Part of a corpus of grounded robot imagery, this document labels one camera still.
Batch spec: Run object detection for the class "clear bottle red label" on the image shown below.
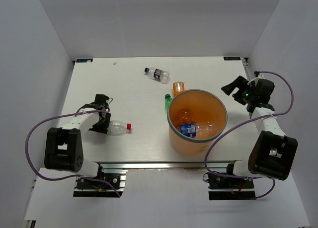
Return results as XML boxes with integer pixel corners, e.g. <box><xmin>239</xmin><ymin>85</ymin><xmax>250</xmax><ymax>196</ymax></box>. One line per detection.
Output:
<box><xmin>108</xmin><ymin>120</ymin><xmax>132</xmax><ymax>136</ymax></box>

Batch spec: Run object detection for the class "orange juice bottle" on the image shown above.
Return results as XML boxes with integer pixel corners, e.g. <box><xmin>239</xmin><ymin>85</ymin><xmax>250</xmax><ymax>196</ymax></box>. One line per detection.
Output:
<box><xmin>179</xmin><ymin>108</ymin><xmax>193</xmax><ymax>124</ymax></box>

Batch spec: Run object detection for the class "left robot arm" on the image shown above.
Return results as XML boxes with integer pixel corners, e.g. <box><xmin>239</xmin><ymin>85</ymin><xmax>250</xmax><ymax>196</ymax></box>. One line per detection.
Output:
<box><xmin>44</xmin><ymin>94</ymin><xmax>111</xmax><ymax>188</ymax></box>

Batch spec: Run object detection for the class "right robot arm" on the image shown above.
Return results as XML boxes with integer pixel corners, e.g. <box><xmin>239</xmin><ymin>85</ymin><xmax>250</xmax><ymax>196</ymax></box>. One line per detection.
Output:
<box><xmin>224</xmin><ymin>79</ymin><xmax>298</xmax><ymax>188</ymax></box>

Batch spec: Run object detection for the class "orange bin grey rim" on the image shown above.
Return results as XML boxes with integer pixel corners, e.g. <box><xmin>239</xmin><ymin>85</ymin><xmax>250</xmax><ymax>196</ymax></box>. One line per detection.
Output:
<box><xmin>167</xmin><ymin>89</ymin><xmax>228</xmax><ymax>156</ymax></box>

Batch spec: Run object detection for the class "blue label bottle in bin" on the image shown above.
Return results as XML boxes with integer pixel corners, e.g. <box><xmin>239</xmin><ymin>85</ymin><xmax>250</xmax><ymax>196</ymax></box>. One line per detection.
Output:
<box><xmin>178</xmin><ymin>121</ymin><xmax>219</xmax><ymax>139</ymax></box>

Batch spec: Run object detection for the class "right blue corner sticker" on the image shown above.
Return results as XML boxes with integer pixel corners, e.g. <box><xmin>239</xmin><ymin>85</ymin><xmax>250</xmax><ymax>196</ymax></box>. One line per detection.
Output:
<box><xmin>223</xmin><ymin>56</ymin><xmax>241</xmax><ymax>61</ymax></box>

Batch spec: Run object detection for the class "blue corner sticker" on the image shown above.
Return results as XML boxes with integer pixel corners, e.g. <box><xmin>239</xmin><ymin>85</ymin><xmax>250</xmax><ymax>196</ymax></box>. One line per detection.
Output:
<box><xmin>223</xmin><ymin>56</ymin><xmax>241</xmax><ymax>61</ymax></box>
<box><xmin>76</xmin><ymin>58</ymin><xmax>93</xmax><ymax>63</ymax></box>

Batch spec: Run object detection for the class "left blue corner sticker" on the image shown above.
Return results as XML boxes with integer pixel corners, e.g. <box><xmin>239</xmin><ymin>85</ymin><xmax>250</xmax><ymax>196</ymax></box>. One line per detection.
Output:
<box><xmin>76</xmin><ymin>58</ymin><xmax>93</xmax><ymax>63</ymax></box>

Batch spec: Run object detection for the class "clear bottle black label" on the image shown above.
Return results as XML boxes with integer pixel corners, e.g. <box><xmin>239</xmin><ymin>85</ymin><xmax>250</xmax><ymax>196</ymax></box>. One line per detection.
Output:
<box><xmin>144</xmin><ymin>68</ymin><xmax>170</xmax><ymax>84</ymax></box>

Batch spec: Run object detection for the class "green plastic bottle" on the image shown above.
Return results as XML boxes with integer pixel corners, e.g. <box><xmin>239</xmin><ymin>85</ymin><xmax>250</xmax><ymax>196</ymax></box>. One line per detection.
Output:
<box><xmin>164</xmin><ymin>94</ymin><xmax>172</xmax><ymax>112</ymax></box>

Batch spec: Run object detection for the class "small orange bottle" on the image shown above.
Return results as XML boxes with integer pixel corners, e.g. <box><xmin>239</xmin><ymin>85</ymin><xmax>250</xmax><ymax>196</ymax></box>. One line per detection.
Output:
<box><xmin>173</xmin><ymin>81</ymin><xmax>185</xmax><ymax>96</ymax></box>

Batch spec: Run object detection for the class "aluminium right side rail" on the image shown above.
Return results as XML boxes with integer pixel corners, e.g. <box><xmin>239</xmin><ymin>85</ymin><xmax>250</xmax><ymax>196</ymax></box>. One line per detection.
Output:
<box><xmin>241</xmin><ymin>58</ymin><xmax>249</xmax><ymax>77</ymax></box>

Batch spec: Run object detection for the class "aluminium rail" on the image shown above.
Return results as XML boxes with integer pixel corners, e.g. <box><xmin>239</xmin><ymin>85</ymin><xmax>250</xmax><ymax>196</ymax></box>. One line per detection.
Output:
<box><xmin>241</xmin><ymin>58</ymin><xmax>249</xmax><ymax>77</ymax></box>
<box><xmin>81</xmin><ymin>161</ymin><xmax>231</xmax><ymax>171</ymax></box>

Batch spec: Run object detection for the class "aluminium front rail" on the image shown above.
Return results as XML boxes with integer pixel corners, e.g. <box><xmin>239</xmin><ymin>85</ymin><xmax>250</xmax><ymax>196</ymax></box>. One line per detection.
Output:
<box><xmin>81</xmin><ymin>161</ymin><xmax>231</xmax><ymax>171</ymax></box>

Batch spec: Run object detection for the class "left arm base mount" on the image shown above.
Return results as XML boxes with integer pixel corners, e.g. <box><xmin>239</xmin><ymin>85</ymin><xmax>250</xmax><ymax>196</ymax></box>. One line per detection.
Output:
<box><xmin>73</xmin><ymin>169</ymin><xmax>127</xmax><ymax>198</ymax></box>

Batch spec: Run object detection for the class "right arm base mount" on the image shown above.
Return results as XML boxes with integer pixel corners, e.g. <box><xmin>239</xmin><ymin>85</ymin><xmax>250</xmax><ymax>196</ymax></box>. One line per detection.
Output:
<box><xmin>205</xmin><ymin>173</ymin><xmax>256</xmax><ymax>201</ymax></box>

